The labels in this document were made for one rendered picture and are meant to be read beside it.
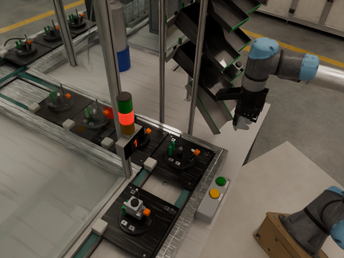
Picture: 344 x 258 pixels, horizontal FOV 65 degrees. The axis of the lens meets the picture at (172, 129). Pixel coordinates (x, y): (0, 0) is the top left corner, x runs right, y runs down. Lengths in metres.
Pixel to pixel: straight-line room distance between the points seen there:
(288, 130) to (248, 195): 1.75
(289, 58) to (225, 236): 0.74
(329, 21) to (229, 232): 4.18
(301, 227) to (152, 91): 1.16
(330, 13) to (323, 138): 2.38
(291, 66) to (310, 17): 4.19
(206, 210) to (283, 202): 0.40
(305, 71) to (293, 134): 2.16
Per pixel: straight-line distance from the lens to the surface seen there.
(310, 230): 1.11
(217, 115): 1.39
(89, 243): 1.12
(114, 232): 1.09
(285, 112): 3.21
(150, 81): 1.88
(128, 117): 0.90
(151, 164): 1.21
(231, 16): 1.12
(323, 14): 4.96
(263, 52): 0.83
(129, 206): 1.00
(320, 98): 3.61
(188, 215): 1.12
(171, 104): 1.69
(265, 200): 1.35
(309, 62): 0.87
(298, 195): 1.42
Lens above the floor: 1.96
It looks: 46 degrees down
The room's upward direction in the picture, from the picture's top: 2 degrees clockwise
